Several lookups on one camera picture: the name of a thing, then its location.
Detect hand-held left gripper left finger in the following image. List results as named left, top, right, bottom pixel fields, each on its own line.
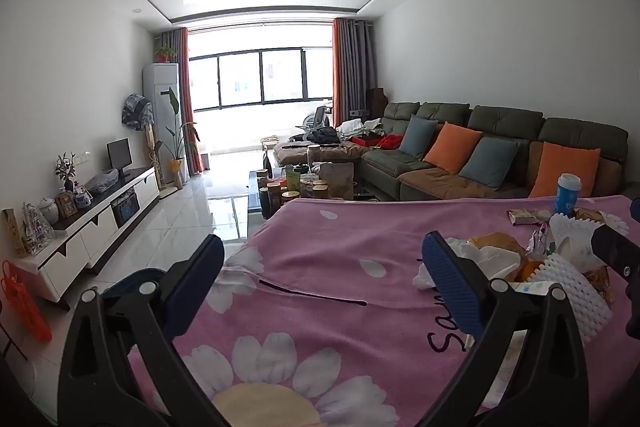
left=57, top=234, right=236, bottom=427

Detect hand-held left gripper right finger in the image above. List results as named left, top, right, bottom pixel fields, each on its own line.
left=421, top=231, right=591, bottom=427

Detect white foam fruit net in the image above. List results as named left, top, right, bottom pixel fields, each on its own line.
left=549, top=213, right=601, bottom=254
left=530, top=254, right=615, bottom=349

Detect curved orange peel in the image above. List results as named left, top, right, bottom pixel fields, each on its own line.
left=514, top=259, right=547, bottom=284

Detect crumpled white tissue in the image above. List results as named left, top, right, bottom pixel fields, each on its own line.
left=412, top=237, right=522, bottom=290

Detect gold foil snack wrapper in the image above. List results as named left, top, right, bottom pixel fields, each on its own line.
left=467, top=232, right=527, bottom=259

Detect blue white paper cup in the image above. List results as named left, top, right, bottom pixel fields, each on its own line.
left=554, top=173, right=584, bottom=216

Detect crumpled silver wrapper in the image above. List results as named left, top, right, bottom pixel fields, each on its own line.
left=525, top=227, right=557, bottom=259

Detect black glass coffee table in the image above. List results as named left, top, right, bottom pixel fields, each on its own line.
left=248, top=169, right=381, bottom=221

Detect orange cushion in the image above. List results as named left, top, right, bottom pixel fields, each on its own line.
left=528, top=142, right=601, bottom=199
left=424, top=122, right=483, bottom=174

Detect white snack packet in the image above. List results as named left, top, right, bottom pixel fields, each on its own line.
left=507, top=208, right=552, bottom=227

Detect group of bamboo lid jars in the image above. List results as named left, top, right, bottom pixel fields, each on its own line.
left=255, top=144, right=329, bottom=216

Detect tall plant in yellow pot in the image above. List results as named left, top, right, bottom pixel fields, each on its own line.
left=155, top=88, right=201, bottom=188

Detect pink floral blanket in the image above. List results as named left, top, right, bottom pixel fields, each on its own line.
left=127, top=194, right=640, bottom=427

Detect white black tv cabinet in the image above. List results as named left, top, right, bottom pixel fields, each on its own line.
left=12, top=166, right=161, bottom=313

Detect large blue cushion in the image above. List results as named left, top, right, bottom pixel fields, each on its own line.
left=459, top=136, right=521, bottom=190

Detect clear plastic bag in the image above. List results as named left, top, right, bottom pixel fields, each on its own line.
left=84, top=168, right=120, bottom=194

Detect black computer monitor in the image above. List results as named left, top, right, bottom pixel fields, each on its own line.
left=106, top=139, right=134, bottom=173

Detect brown paper bag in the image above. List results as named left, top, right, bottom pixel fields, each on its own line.
left=318, top=162, right=356, bottom=200

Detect green brown sectional sofa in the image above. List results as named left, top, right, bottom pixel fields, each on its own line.
left=272, top=102, right=629, bottom=204

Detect small blue cushion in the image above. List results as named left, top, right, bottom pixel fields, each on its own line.
left=400, top=114, right=440, bottom=159

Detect red cloth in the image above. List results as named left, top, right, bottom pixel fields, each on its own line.
left=350, top=133, right=405, bottom=152

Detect white floor air conditioner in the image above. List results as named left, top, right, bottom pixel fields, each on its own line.
left=142, top=63, right=190, bottom=185

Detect white ceramic jar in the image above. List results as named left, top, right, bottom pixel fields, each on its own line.
left=37, top=198, right=60, bottom=226

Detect fan with patterned cover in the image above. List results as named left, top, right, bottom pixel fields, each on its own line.
left=121, top=93, right=155, bottom=132

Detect grey orange curtain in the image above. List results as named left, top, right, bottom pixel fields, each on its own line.
left=331, top=18, right=376, bottom=128
left=160, top=27, right=206, bottom=174

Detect black clothes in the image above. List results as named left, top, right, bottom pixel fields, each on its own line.
left=305, top=126, right=341, bottom=144

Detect flower twigs in dark vase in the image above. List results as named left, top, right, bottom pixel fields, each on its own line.
left=55, top=153, right=79, bottom=192

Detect glass ship model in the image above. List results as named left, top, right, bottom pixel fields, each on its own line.
left=20, top=203, right=55, bottom=256

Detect pile of white clothes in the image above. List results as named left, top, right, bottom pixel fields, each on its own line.
left=336, top=118, right=384, bottom=138

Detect red plastic bag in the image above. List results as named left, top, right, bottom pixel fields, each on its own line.
left=0, top=259, right=53, bottom=343

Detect large black framed window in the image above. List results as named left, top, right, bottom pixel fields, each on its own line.
left=187, top=24, right=336, bottom=158

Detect tan gift box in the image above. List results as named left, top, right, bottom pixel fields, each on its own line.
left=1, top=208, right=29, bottom=258

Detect beige rope wrapped stand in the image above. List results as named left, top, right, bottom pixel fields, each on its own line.
left=144, top=126, right=167, bottom=194

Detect wooden picture frame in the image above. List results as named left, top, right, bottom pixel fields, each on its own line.
left=55, top=191, right=80, bottom=219

